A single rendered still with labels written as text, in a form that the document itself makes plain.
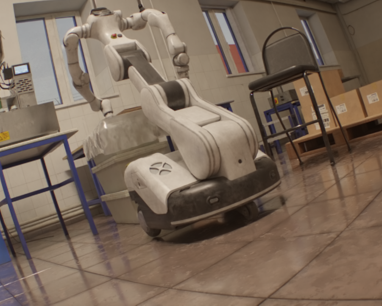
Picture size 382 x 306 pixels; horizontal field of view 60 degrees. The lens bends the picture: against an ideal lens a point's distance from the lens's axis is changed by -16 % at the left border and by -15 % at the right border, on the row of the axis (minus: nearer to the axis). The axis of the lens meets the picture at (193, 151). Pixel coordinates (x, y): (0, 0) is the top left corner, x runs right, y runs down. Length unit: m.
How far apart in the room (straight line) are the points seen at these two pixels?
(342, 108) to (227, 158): 1.94
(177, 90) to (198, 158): 0.41
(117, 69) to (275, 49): 1.19
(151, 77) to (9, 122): 1.24
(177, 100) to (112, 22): 0.82
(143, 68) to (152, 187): 0.69
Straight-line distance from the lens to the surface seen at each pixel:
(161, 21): 2.14
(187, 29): 6.31
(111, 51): 2.07
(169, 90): 1.70
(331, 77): 3.47
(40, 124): 2.76
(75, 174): 2.61
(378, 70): 11.40
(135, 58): 2.01
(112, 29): 2.28
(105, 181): 2.78
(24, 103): 3.02
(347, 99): 3.17
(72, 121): 4.68
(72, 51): 2.34
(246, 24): 7.67
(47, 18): 5.65
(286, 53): 2.64
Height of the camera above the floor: 0.31
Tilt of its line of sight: 1 degrees up
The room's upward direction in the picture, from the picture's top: 18 degrees counter-clockwise
